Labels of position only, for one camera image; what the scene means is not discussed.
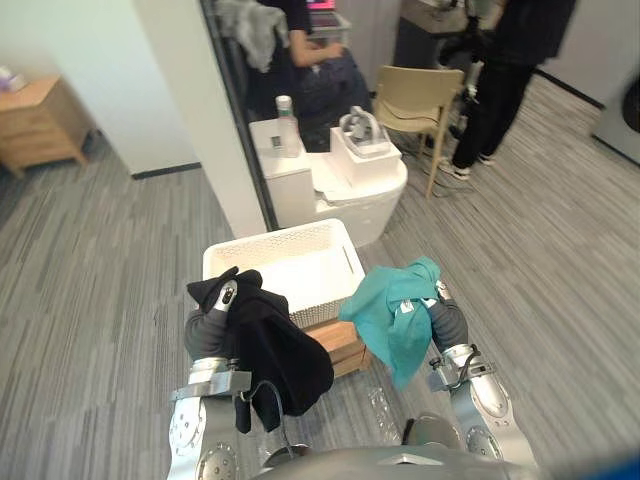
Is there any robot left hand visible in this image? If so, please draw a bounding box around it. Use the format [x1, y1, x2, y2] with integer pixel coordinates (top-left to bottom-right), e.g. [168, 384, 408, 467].
[183, 279, 240, 360]

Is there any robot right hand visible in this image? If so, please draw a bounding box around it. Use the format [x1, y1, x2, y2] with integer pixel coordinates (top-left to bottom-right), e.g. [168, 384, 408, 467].
[396, 279, 469, 350]

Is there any teal garment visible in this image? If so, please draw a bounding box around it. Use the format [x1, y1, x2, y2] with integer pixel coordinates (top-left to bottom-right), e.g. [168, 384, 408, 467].
[338, 256, 442, 392]

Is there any black printed garment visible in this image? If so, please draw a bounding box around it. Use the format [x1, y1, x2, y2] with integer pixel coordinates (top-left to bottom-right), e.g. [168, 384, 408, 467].
[186, 266, 335, 435]

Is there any white perforated laundry basket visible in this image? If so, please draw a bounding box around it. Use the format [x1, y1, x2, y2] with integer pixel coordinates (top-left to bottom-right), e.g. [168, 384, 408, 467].
[202, 218, 367, 330]

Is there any grey hanging cloth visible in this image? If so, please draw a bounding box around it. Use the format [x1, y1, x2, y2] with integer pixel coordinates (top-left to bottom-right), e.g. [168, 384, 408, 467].
[217, 0, 290, 74]

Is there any robot right leg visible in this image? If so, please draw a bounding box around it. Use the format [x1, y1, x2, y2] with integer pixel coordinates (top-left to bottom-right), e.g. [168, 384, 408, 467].
[402, 412, 464, 450]

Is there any robot leg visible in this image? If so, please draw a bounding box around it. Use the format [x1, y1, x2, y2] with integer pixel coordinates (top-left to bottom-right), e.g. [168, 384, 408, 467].
[262, 443, 312, 469]
[402, 412, 464, 450]

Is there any clear plastic bag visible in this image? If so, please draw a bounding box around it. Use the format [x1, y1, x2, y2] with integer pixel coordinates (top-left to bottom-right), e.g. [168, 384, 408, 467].
[367, 387, 404, 444]

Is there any wooden stool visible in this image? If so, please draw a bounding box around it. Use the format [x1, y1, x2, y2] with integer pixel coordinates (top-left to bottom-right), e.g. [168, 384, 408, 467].
[302, 319, 374, 379]

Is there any robot left leg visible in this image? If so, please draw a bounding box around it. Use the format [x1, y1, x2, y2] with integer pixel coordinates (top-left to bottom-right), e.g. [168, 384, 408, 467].
[262, 443, 312, 469]

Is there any robot silver torso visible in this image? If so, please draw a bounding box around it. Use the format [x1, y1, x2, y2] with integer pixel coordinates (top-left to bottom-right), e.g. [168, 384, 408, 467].
[249, 442, 542, 480]

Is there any white open box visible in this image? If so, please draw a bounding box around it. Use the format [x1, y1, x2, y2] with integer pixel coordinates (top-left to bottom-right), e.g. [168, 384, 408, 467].
[329, 124, 403, 189]

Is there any white plastic bottle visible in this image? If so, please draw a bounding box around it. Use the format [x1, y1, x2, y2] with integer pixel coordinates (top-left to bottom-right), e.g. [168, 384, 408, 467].
[274, 94, 304, 159]

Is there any grey headset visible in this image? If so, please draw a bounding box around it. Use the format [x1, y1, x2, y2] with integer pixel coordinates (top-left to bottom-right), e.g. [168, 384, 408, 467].
[339, 105, 384, 147]

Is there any standing person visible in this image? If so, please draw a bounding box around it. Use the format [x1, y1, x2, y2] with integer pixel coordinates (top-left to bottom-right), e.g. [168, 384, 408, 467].
[439, 0, 579, 182]

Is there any beige chair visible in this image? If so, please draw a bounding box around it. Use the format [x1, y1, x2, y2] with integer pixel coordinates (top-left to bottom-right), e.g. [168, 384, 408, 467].
[372, 64, 466, 199]

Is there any grey washing machine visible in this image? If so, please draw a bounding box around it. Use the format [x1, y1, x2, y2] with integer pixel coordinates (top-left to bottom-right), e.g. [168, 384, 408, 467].
[592, 69, 640, 167]

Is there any wooden nightstand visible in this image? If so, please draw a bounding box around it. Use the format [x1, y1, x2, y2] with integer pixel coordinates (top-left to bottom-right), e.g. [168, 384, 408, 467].
[0, 74, 92, 179]

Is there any seated person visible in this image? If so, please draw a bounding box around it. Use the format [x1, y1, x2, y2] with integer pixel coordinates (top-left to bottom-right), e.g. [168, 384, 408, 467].
[244, 0, 374, 154]

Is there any dark cabinet with beige top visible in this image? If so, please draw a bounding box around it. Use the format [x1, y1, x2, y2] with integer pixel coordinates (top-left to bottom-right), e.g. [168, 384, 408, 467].
[392, 0, 477, 72]

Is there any laptop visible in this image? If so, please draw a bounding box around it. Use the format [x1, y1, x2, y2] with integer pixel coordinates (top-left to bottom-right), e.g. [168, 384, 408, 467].
[304, 0, 352, 34]

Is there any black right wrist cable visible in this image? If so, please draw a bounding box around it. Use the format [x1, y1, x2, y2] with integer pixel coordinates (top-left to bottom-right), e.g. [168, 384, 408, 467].
[430, 344, 482, 387]

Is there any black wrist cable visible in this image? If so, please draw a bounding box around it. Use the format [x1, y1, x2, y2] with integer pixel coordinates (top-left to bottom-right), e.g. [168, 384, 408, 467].
[430, 344, 482, 387]
[239, 379, 297, 454]

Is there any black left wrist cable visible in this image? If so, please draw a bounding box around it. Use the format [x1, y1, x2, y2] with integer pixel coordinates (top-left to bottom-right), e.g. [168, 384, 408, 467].
[239, 379, 297, 454]

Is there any dark partition frame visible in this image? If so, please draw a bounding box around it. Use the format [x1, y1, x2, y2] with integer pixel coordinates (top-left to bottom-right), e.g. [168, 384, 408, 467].
[199, 0, 280, 232]

